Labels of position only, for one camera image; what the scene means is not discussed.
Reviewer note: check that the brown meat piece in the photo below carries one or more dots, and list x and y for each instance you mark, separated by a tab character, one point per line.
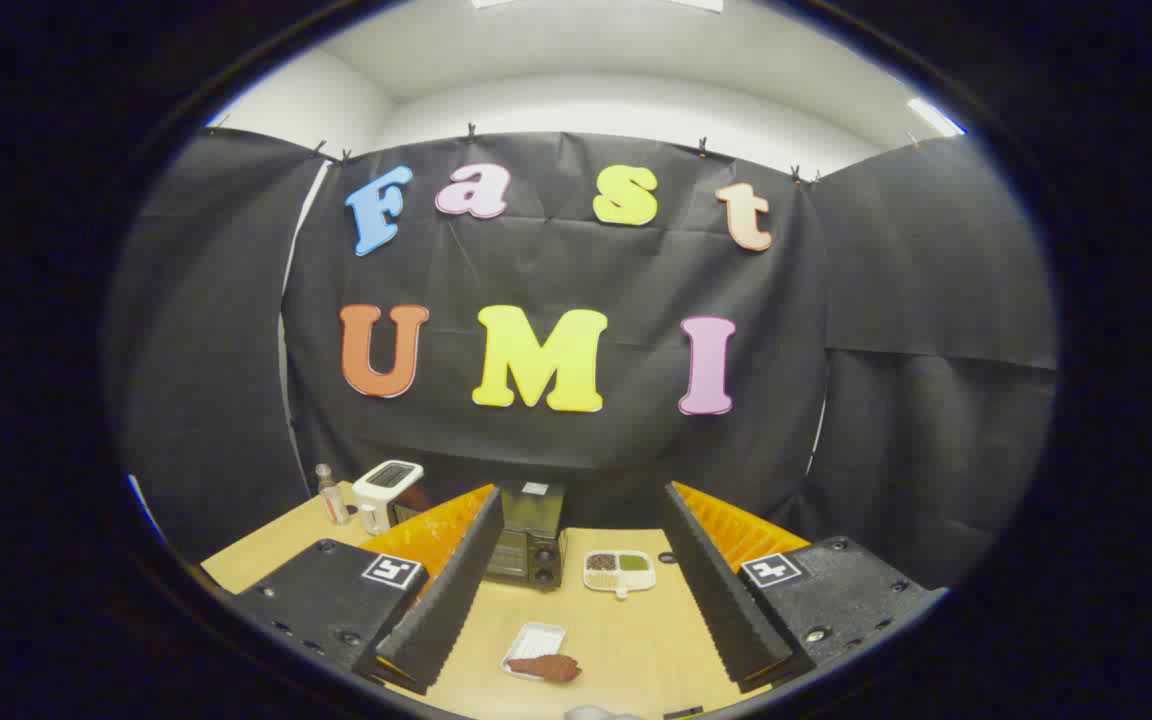
548	668

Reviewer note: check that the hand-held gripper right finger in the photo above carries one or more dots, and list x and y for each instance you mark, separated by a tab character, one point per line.
716	590

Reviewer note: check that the white divided dish with beans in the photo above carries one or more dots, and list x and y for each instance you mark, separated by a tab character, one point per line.
619	577

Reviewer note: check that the white rectangular tray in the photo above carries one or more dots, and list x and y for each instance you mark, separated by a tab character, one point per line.
536	638

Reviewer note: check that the black toaster oven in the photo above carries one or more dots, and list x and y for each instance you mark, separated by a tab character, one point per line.
528	512

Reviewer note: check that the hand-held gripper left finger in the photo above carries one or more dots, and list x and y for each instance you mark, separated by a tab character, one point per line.
456	590

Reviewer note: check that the white toaster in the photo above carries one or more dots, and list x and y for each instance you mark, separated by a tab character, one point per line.
368	497

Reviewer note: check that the ceiling light panel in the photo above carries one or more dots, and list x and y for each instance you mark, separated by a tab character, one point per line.
934	116
696	4

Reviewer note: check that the small clear bottle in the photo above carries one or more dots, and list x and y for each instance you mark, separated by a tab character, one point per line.
333	500

